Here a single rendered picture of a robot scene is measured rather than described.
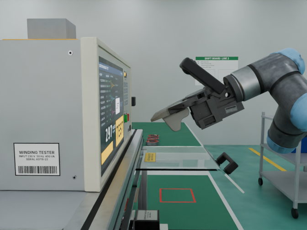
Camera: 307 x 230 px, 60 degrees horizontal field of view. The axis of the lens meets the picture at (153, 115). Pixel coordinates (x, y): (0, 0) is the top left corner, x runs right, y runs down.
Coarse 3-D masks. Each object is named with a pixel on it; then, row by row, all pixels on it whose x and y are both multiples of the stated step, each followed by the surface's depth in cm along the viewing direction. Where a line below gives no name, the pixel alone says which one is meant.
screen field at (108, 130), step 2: (108, 126) 42; (110, 126) 44; (106, 128) 41; (108, 128) 42; (110, 128) 44; (106, 130) 41; (108, 130) 42; (110, 130) 44; (106, 132) 41; (108, 132) 42; (110, 132) 44; (106, 134) 41; (108, 134) 42; (110, 134) 44; (106, 136) 41; (108, 136) 42; (110, 136) 44; (106, 138) 41; (108, 138) 42; (110, 138) 44; (106, 140) 41; (108, 140) 42; (106, 142) 41
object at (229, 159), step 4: (224, 152) 79; (220, 156) 79; (224, 156) 77; (228, 156) 75; (220, 160) 78; (224, 160) 78; (228, 160) 72; (232, 160) 70; (228, 164) 70; (232, 164) 69; (236, 164) 69; (224, 168) 70; (228, 168) 69; (232, 168) 69; (228, 172) 69
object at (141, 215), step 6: (138, 210) 73; (144, 210) 73; (150, 210) 73; (156, 210) 73; (138, 216) 69; (144, 216) 69; (150, 216) 69; (156, 216) 69; (138, 222) 67; (144, 222) 67; (150, 222) 67; (156, 222) 67; (120, 228) 68; (132, 228) 68; (138, 228) 67; (144, 228) 67; (150, 228) 67; (156, 228) 67; (162, 228) 71
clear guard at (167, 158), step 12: (144, 156) 74; (156, 156) 74; (168, 156) 74; (180, 156) 74; (192, 156) 74; (204, 156) 74; (144, 168) 63; (156, 168) 63; (168, 168) 63; (180, 168) 63; (192, 168) 63; (204, 168) 63; (216, 168) 63
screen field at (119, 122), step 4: (116, 120) 51; (120, 120) 56; (116, 124) 51; (120, 124) 56; (116, 128) 51; (120, 128) 56; (116, 132) 51; (120, 132) 56; (116, 136) 51; (120, 136) 56; (116, 140) 51; (120, 140) 56; (116, 144) 51
